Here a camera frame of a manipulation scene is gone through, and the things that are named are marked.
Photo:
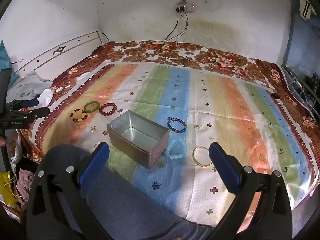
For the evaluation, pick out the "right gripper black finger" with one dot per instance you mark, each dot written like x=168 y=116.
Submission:
x=30 y=116

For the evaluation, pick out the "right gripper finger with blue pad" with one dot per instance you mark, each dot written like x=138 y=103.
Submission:
x=57 y=207
x=272 y=218

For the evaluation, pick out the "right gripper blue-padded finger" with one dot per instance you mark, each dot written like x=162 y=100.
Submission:
x=27 y=103

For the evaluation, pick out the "small gold charm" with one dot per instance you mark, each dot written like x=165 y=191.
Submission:
x=93 y=129

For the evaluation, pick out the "gold bangle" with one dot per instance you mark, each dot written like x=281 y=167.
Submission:
x=200 y=156

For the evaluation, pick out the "green jade bangle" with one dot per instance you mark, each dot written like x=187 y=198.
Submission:
x=91 y=106

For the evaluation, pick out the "person's left hand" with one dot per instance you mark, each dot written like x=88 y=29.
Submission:
x=10 y=142

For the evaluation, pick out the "grey and white clothes pile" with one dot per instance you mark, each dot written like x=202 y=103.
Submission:
x=32 y=86

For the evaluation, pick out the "silver metal tin box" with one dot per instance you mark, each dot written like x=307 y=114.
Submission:
x=139 y=138

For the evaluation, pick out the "white headboard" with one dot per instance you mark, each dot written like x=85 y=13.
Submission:
x=50 y=59

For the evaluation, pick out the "person's grey trouser leg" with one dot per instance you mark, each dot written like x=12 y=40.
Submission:
x=122 y=210

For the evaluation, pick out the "striped colourful bed mat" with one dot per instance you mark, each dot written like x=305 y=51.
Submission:
x=198 y=108

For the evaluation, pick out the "yellow plastic bag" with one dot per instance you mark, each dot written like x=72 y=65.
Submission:
x=7 y=195

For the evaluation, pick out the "small black object on bed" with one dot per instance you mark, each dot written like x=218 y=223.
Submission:
x=275 y=96

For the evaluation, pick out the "metal rack at right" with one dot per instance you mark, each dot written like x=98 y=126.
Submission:
x=302 y=92

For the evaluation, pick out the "red floral blanket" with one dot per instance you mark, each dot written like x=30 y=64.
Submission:
x=197 y=57

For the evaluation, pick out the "white power strip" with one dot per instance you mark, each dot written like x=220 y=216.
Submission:
x=187 y=8

